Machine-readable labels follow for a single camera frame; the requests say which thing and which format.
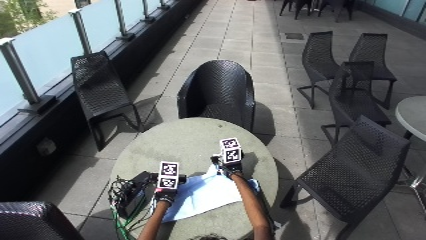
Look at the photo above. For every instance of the round grey side table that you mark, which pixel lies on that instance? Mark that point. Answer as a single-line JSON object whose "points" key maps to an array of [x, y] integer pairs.
{"points": [[412, 115]]}

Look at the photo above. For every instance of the light blue cloth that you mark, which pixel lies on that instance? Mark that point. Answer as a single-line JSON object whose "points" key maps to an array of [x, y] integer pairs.
{"points": [[203, 196]]}

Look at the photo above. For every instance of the white marker cube on glove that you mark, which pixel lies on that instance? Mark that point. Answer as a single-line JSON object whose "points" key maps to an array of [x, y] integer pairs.
{"points": [[167, 175], [230, 151]]}

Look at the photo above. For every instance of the black electronics box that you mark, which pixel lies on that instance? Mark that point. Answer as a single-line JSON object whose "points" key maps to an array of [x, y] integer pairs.
{"points": [[133, 193]]}

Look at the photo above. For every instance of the black perforated chair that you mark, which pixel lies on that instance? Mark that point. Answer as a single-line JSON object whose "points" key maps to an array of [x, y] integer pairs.
{"points": [[99, 90], [354, 173], [370, 53], [354, 96], [319, 60]]}

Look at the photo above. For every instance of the white marker cube on left glove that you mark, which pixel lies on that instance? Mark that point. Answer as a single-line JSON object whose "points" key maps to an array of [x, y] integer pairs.
{"points": [[167, 175]]}

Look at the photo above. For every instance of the frosted glass balustrade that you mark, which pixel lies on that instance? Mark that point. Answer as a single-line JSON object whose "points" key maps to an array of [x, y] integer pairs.
{"points": [[44, 46]]}

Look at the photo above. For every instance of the metal railing post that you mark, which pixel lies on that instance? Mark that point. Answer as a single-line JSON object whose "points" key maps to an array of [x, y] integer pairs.
{"points": [[119, 18], [20, 71], [81, 31], [146, 10]]}

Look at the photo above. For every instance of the person's left hand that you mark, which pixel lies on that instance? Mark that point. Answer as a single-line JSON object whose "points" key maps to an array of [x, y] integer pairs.
{"points": [[165, 195]]}

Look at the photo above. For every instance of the black woven tub armchair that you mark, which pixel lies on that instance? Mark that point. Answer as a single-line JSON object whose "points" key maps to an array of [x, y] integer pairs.
{"points": [[30, 221], [219, 90]]}

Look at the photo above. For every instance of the group of black chairs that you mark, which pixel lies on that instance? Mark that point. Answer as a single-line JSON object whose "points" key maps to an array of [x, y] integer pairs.
{"points": [[316, 6]]}

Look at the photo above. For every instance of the white marker cube on right glove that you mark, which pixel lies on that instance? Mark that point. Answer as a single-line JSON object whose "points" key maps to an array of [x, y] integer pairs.
{"points": [[230, 151]]}

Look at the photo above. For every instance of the square floor drain cover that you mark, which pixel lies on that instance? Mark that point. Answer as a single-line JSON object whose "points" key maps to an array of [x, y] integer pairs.
{"points": [[294, 36]]}

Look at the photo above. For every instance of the person's right hand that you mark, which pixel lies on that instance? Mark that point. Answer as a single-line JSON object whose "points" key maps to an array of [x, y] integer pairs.
{"points": [[230, 168]]}

